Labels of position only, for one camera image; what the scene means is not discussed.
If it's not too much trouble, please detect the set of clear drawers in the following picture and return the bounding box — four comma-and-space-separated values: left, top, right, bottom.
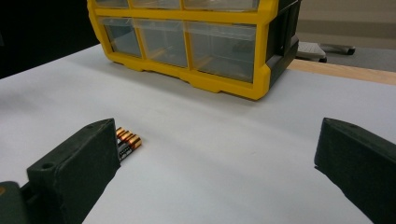
92, 0, 261, 84

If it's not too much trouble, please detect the black copper-top battery pack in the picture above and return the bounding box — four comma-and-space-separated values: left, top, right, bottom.
115, 126, 143, 162

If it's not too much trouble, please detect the yellow black drawer organizer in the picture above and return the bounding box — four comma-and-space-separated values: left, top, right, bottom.
87, 0, 303, 101

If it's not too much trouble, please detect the white stand base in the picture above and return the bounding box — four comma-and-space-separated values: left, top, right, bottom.
295, 41, 328, 63

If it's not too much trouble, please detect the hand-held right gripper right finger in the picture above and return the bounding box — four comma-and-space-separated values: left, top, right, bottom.
313, 117, 396, 224

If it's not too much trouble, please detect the grey stand leg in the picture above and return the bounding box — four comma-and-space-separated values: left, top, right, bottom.
320, 43, 357, 56

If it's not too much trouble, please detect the black curtain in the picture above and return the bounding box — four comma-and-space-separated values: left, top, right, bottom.
0, 0, 101, 80

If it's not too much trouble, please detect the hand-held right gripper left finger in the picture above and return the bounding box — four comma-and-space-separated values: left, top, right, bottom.
26, 118, 121, 224

